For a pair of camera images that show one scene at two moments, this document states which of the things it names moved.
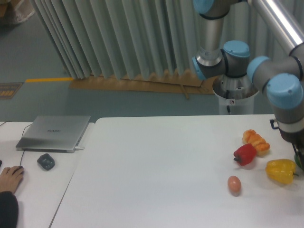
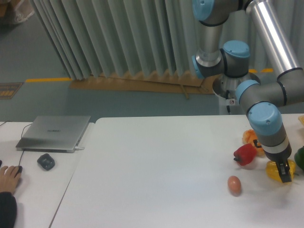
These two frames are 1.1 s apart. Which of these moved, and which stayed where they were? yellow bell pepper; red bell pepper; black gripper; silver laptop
Moved: black gripper
Stayed: red bell pepper; yellow bell pepper; silver laptop
